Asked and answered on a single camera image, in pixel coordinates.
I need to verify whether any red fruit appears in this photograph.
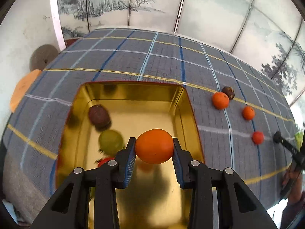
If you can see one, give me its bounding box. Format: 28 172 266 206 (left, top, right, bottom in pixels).
97 157 114 168
252 131 264 145

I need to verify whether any green fruit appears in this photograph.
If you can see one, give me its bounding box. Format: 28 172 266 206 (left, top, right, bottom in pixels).
89 187 96 201
98 129 125 156

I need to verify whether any orange tangerine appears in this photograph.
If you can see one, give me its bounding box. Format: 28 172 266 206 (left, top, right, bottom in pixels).
242 106 255 121
211 92 230 110
136 129 174 164

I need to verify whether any brown mangosteen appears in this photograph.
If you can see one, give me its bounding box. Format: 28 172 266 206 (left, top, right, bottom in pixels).
222 86 235 100

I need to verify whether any person's right hand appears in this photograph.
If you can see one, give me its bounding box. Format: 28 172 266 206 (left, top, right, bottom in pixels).
282 165 302 206

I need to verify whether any gold and red toffee tin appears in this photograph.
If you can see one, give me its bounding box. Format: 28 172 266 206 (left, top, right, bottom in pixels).
55 81 204 228

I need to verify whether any grey plaid tablecloth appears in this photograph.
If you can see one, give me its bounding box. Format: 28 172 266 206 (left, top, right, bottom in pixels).
3 28 296 208

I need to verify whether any orange round cushion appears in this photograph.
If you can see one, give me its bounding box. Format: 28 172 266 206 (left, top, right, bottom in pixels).
10 69 42 113

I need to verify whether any grey round cushion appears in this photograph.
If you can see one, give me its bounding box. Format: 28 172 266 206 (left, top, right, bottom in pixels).
29 44 59 71

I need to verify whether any landscape painted folding screen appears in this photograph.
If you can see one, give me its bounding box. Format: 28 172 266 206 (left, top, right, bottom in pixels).
50 0 304 105

